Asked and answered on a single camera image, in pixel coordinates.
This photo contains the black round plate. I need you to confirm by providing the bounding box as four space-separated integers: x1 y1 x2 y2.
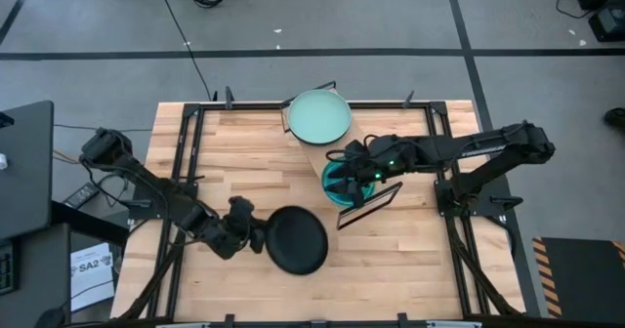
265 205 329 276

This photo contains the dark keypad device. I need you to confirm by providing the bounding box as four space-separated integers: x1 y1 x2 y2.
0 239 21 296

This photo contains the black aluminium table frame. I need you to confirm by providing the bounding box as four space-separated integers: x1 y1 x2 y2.
110 86 538 328

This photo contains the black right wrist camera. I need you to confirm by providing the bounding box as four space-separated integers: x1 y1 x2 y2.
336 140 367 169

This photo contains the person's foot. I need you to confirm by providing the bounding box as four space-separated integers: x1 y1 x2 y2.
603 106 625 129

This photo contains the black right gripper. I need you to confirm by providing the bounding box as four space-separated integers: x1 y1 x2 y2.
325 140 409 210

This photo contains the black yellow hazard mat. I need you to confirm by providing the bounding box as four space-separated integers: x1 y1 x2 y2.
531 236 625 319

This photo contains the white paper sheet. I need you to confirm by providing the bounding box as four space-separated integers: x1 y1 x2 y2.
69 242 116 313

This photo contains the wooden shelf with black frame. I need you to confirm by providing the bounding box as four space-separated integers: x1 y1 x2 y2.
279 80 404 231

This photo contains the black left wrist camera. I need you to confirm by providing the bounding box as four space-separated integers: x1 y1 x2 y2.
228 194 256 222

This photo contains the black power adapter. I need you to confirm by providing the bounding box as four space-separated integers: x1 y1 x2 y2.
62 182 102 210

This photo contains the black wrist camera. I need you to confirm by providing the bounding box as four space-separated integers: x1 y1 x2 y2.
228 194 256 222
336 140 367 169

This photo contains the pale green round plate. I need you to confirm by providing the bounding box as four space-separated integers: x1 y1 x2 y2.
286 89 354 146

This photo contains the black computer mouse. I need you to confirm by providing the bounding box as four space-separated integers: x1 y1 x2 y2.
34 307 67 328

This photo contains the black equipment case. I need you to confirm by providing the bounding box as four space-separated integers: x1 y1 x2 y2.
573 0 625 44

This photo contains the blue cup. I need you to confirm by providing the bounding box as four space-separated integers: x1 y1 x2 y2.
320 157 377 210

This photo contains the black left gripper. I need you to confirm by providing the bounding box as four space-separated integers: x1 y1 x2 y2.
202 218 270 261

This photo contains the black floor cable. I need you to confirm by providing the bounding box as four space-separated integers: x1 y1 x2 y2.
154 0 216 103

